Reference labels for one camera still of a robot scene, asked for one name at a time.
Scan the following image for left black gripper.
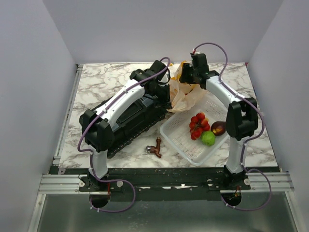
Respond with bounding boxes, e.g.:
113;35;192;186
148;84;173;114

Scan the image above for orange plastic bag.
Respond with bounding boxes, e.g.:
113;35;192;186
168;60;207;113

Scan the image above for red fake cherry tomatoes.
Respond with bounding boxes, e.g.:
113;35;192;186
189;112;211;140

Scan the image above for green fake fruit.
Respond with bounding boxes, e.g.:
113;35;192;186
200;131;216;146

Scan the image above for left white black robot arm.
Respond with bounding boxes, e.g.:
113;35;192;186
77;57;170;191

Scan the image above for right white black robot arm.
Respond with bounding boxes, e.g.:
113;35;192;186
180;53;258;189

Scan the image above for dark red fake plum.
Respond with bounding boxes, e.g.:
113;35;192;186
211;121;226;136

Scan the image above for black plastic toolbox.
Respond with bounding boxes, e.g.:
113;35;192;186
80;96;169;159

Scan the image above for clear plastic basket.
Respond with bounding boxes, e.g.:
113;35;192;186
160;92;229;166

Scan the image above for brown metal faucet tap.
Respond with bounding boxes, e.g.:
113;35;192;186
146;137;162;159

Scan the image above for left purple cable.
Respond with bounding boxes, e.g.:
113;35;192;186
77;57;171;213

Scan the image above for purple cable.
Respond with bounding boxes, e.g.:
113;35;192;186
77;57;171;213
190;43;272;211

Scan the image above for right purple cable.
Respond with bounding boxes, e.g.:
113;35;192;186
190;43;272;211

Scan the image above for aluminium mounting rail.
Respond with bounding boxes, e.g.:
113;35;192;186
38;172;295;195

